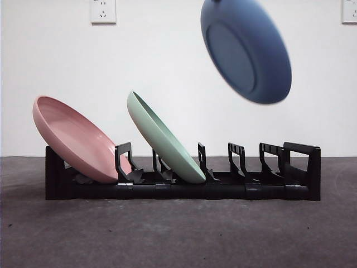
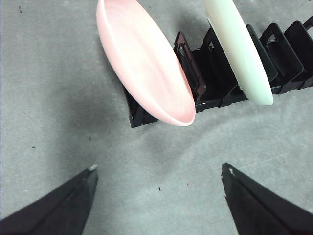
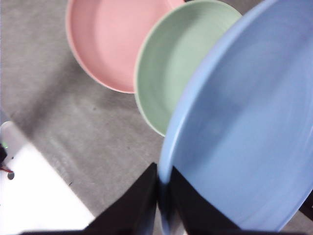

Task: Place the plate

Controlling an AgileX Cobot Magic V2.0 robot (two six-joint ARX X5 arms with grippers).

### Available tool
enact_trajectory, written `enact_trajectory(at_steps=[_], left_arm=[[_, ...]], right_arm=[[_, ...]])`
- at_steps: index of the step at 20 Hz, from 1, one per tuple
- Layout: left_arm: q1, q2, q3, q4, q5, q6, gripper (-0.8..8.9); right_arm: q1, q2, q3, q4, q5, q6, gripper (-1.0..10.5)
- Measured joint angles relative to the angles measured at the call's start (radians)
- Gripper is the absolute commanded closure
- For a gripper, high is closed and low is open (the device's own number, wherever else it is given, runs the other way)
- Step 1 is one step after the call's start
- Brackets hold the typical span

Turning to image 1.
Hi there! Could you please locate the green round plate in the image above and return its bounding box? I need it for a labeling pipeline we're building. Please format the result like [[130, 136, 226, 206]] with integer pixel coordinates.
[[127, 90, 208, 185]]

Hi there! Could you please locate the pink round plate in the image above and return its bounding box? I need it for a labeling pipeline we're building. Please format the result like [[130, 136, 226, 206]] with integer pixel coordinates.
[[32, 95, 133, 184]]

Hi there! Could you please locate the blue round plate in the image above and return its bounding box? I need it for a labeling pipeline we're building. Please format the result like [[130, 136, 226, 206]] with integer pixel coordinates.
[[200, 0, 293, 106]]

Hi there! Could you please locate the black plastic dish rack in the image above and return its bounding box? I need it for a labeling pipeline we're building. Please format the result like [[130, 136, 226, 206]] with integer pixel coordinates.
[[45, 141, 321, 202]]

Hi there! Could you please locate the white wall socket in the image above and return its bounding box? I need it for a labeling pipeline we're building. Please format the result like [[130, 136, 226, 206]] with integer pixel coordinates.
[[341, 0, 357, 25], [90, 0, 117, 25]]

